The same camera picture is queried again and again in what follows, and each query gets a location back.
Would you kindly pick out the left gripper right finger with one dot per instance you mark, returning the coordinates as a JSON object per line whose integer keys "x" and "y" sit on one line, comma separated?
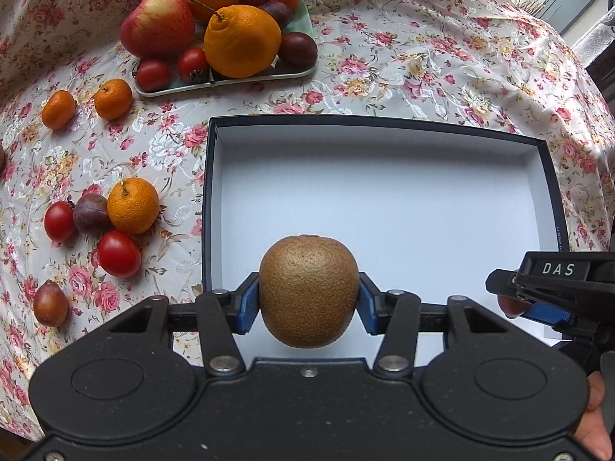
{"x": 396, "y": 316}

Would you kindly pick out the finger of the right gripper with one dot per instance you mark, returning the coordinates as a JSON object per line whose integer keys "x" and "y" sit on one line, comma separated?
{"x": 509, "y": 284}
{"x": 547, "y": 314}

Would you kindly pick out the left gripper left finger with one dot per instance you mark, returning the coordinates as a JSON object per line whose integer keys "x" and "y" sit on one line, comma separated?
{"x": 221, "y": 315}

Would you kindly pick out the large brown kiwi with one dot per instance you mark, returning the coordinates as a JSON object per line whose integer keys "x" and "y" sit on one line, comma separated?
{"x": 308, "y": 288}

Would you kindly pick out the red brown plum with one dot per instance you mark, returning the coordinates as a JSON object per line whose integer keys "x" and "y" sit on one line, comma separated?
{"x": 512, "y": 307}

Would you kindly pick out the person's right hand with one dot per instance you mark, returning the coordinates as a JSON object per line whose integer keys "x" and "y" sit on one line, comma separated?
{"x": 592, "y": 431}

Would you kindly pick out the black white-lined box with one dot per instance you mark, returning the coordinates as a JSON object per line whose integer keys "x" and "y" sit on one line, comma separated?
{"x": 425, "y": 208}

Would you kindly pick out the tomato right of cluster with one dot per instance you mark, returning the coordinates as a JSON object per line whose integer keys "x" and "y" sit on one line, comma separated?
{"x": 118, "y": 254}

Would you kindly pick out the tomato of cluster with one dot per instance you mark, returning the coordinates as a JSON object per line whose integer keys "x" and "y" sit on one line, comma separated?
{"x": 118, "y": 254}
{"x": 58, "y": 221}

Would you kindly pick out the orange with stem on cloth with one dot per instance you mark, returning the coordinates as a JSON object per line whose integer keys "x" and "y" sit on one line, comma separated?
{"x": 133, "y": 205}

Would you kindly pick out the purple plum in cluster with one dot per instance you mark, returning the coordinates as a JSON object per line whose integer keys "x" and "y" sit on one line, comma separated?
{"x": 90, "y": 214}

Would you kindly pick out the red plum near kiwi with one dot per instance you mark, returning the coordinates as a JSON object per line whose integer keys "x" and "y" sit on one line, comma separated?
{"x": 50, "y": 305}

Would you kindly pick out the floral tablecloth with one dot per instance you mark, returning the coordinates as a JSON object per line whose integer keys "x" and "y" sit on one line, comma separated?
{"x": 482, "y": 63}

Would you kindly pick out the tomato left of cluster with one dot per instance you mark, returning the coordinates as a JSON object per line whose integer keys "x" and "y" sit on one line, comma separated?
{"x": 58, "y": 221}

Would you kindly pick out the tomato tray left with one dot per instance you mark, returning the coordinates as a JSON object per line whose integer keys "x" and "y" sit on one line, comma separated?
{"x": 153, "y": 76}

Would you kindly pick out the tomato tray middle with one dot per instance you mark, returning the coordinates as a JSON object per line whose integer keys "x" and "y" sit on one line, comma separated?
{"x": 192, "y": 66}

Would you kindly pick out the large knobbed orange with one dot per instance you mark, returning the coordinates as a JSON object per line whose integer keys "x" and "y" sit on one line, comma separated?
{"x": 240, "y": 40}

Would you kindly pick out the dark plum tray right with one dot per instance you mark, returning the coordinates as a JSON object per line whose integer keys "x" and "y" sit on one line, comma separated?
{"x": 298, "y": 51}

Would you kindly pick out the red yellow apple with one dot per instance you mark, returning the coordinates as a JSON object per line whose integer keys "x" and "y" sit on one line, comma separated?
{"x": 158, "y": 29}

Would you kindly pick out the pale green tray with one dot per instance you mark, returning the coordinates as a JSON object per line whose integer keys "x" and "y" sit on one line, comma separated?
{"x": 278, "y": 71}

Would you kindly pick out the purple plum tray rear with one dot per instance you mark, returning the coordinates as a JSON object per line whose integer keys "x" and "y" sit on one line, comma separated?
{"x": 280, "y": 12}

